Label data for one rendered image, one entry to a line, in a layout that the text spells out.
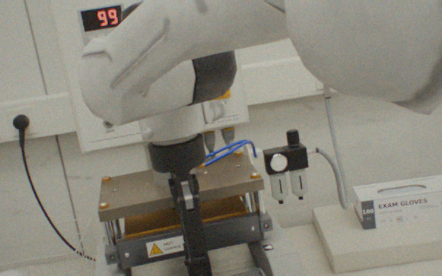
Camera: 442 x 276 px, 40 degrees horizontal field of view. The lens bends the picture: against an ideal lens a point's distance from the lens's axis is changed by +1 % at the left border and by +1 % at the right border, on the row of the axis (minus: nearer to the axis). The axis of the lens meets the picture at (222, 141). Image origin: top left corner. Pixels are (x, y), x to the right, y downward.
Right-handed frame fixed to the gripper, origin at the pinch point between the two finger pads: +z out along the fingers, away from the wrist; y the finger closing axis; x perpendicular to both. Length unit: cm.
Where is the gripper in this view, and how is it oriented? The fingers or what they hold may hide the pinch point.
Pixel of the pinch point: (199, 274)
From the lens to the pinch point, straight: 89.5
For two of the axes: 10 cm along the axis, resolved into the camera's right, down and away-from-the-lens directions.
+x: 9.7, -1.9, 1.2
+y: 1.6, 2.2, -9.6
